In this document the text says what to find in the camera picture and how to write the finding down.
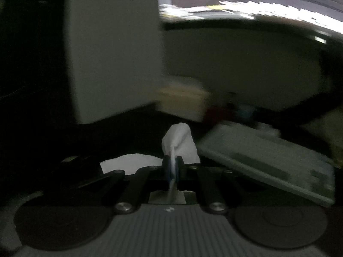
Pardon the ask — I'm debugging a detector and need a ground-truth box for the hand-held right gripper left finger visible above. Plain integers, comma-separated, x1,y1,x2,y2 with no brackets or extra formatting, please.
75,155,175,215

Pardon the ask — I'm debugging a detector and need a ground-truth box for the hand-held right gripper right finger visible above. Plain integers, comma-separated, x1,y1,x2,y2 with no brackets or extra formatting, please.
174,155,263,215

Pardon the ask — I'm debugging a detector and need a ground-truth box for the white paper tissue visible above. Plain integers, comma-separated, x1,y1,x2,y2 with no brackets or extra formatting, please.
100,123,201,204

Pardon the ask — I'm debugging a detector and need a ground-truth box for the small blue container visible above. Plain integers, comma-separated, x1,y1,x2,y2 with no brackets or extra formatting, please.
238,104,256,121

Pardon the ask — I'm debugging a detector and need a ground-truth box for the dark red cup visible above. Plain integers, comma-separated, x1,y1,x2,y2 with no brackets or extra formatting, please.
205,106,229,125

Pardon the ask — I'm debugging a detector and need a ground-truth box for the beige tissue box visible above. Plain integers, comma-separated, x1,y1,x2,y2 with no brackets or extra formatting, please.
158,77,213,121

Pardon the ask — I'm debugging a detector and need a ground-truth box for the white computer keyboard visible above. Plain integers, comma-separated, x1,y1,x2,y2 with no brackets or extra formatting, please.
198,124,336,207

